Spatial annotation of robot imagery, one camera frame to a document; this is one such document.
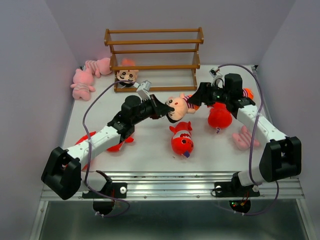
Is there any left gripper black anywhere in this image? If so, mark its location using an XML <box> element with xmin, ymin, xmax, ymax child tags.
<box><xmin>131</xmin><ymin>94</ymin><xmax>172</xmax><ymax>125</ymax></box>

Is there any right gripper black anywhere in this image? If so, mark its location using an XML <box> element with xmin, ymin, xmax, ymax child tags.
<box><xmin>186</xmin><ymin>82</ymin><xmax>230</xmax><ymax>107</ymax></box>

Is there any red fish plush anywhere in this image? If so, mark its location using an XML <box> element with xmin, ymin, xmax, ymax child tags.
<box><xmin>75</xmin><ymin>131</ymin><xmax>97</xmax><ymax>172</ymax></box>
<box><xmin>207</xmin><ymin>102</ymin><xmax>233</xmax><ymax>133</ymax></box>
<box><xmin>169</xmin><ymin>121</ymin><xmax>194</xmax><ymax>158</ymax></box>
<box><xmin>106</xmin><ymin>136</ymin><xmax>134</xmax><ymax>153</ymax></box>

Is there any doll plush orange cap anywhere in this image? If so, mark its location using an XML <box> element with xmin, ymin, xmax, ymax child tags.
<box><xmin>116</xmin><ymin>58</ymin><xmax>139</xmax><ymax>87</ymax></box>

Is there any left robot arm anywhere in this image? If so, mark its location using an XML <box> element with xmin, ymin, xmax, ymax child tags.
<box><xmin>41</xmin><ymin>95</ymin><xmax>174</xmax><ymax>200</ymax></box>

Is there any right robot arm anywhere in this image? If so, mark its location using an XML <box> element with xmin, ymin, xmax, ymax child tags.
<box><xmin>188</xmin><ymin>73</ymin><xmax>302</xmax><ymax>195</ymax></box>

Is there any brown wooden three-tier shelf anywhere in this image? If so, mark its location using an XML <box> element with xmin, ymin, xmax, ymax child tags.
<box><xmin>104</xmin><ymin>27</ymin><xmax>204</xmax><ymax>92</ymax></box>

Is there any pink striped plush right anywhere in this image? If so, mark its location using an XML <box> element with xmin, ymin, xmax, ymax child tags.
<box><xmin>232</xmin><ymin>125</ymin><xmax>252</xmax><ymax>151</ymax></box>

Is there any pink striped plush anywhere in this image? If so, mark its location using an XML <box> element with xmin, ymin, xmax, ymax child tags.
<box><xmin>84</xmin><ymin>57</ymin><xmax>112</xmax><ymax>78</ymax></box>
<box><xmin>232</xmin><ymin>125</ymin><xmax>252</xmax><ymax>151</ymax></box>
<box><xmin>70</xmin><ymin>68</ymin><xmax>96</xmax><ymax>101</ymax></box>

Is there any pink striped plush upper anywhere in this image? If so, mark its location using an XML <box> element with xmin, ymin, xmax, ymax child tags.
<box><xmin>84</xmin><ymin>57</ymin><xmax>112</xmax><ymax>78</ymax></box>

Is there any pink striped plush lower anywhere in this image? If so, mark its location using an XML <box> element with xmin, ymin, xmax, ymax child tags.
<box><xmin>70</xmin><ymin>68</ymin><xmax>96</xmax><ymax>101</ymax></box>

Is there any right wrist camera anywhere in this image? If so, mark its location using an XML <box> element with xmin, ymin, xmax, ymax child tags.
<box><xmin>209</xmin><ymin>66</ymin><xmax>222</xmax><ymax>78</ymax></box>

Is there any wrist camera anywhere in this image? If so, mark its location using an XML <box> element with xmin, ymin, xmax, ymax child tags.
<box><xmin>209</xmin><ymin>66</ymin><xmax>222</xmax><ymax>78</ymax></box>
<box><xmin>133</xmin><ymin>80</ymin><xmax>152</xmax><ymax>101</ymax></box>

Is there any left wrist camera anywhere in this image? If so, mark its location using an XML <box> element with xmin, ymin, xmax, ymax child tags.
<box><xmin>133</xmin><ymin>80</ymin><xmax>152</xmax><ymax>101</ymax></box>

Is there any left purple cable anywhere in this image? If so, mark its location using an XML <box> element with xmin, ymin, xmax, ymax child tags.
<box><xmin>81</xmin><ymin>79</ymin><xmax>131</xmax><ymax>218</ymax></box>

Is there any aluminium mounting rail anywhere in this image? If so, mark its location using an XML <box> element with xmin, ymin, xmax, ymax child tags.
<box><xmin>40</xmin><ymin>171</ymin><xmax>305</xmax><ymax>201</ymax></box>

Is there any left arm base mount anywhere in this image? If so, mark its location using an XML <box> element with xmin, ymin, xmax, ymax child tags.
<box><xmin>82</xmin><ymin>170</ymin><xmax>130</xmax><ymax>218</ymax></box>

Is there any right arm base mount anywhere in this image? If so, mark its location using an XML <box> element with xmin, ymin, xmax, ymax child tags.
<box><xmin>211</xmin><ymin>181</ymin><xmax>260</xmax><ymax>215</ymax></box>

